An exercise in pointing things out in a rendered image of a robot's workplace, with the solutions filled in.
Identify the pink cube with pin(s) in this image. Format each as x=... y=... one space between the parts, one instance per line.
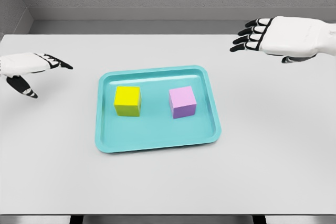
x=182 y=101

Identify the teal rectangular tray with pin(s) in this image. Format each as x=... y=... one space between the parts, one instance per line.
x=157 y=129

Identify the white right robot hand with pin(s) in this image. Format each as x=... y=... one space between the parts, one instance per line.
x=288 y=36

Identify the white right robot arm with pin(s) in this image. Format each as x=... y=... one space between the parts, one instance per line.
x=329 y=39

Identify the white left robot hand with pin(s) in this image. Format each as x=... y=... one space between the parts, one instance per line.
x=23 y=64

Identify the yellow cube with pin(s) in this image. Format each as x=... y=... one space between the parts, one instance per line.
x=127 y=100

